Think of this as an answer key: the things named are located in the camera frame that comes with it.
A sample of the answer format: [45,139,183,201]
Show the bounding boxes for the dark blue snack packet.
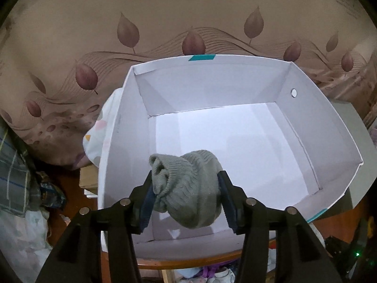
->
[35,171,67,211]

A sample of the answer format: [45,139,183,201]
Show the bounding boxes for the white cardboard box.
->
[97,54,365,261]

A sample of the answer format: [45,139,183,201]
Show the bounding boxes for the leaf patterned bed sheet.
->
[0,0,377,171]

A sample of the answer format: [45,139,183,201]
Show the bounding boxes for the white sheer dotted fabric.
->
[0,206,53,272]

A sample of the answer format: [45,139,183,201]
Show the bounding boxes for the white patterned table cloth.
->
[82,88,124,168]

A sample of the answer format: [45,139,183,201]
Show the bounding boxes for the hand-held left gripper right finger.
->
[216,170,344,283]

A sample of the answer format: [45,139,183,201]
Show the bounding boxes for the wooden nightstand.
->
[102,236,277,270]

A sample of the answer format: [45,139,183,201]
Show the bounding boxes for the grey plaid cloth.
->
[0,121,40,217]

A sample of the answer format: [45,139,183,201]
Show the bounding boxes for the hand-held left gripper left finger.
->
[35,171,155,283]

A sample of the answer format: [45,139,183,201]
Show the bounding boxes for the grey knitted sock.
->
[149,150,223,229]

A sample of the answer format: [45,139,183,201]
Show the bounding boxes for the brown cardboard box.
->
[79,165,101,189]

